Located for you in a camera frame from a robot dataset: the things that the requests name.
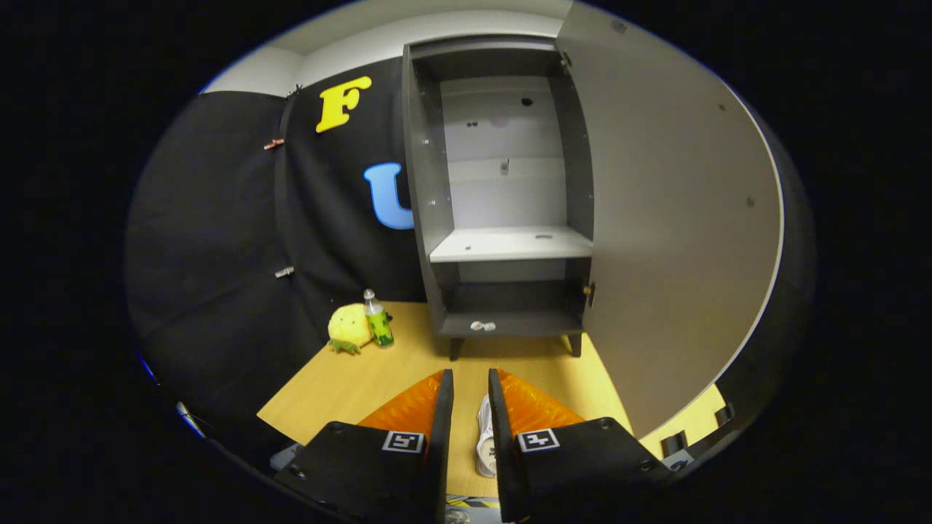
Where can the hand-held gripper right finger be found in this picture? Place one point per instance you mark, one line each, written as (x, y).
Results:
(502, 451)

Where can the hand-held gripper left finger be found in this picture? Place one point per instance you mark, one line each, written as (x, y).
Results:
(440, 444)

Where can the white canvas shoe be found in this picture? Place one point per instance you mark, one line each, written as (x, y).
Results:
(485, 437)

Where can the dark grey shoe cabinet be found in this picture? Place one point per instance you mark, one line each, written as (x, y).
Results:
(426, 182)

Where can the beige shoe cabinet door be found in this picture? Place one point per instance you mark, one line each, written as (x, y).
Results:
(670, 240)

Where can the metal door hinge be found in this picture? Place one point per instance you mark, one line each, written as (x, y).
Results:
(565, 61)
(588, 292)

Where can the white cabinet shelf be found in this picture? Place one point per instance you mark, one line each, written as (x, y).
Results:
(510, 244)

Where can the green label drink bottle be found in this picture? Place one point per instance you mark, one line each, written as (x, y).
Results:
(378, 324)

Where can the yellow plush toy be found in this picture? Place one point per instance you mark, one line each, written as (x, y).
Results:
(348, 327)

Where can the silver clip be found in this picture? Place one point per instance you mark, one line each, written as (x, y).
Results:
(284, 272)

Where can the black backdrop cloth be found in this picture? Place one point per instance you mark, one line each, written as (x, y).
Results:
(211, 240)

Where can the red clip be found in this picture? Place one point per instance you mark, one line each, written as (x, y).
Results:
(274, 144)

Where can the black clip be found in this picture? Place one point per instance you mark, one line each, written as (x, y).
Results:
(295, 90)

